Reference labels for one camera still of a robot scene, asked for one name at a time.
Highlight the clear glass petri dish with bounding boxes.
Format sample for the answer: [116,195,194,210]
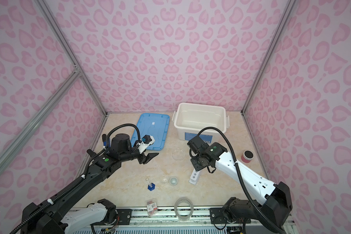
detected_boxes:
[172,148,185,161]

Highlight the blue base graduated cylinder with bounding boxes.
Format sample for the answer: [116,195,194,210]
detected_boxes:
[145,177,156,191]

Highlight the small clear watch glass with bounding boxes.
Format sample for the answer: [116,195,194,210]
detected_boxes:
[161,177,169,184]

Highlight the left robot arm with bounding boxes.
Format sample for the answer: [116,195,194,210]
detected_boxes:
[12,134,157,234]

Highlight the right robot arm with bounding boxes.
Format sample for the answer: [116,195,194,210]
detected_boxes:
[187,136,293,234]

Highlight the blue lighter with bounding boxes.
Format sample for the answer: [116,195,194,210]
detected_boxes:
[102,134,109,149]

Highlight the white test tube rack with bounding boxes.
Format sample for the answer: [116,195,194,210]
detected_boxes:
[189,169,200,185]

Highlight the small white cup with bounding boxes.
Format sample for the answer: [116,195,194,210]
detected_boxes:
[169,177,178,186]

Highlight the blue bin lid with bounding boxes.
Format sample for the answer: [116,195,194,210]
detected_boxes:
[136,113,170,151]

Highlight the white plastic storage bin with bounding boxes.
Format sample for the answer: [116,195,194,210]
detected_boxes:
[172,102,230,141]

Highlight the pink lint roller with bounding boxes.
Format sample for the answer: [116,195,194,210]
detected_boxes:
[241,150,254,163]

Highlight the small clear slide box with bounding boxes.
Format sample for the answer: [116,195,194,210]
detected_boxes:
[146,199,158,216]

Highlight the clear tape roll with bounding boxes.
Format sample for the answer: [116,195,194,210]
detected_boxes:
[174,197,194,222]

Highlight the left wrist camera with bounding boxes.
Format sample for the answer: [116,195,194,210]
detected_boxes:
[138,135,155,154]

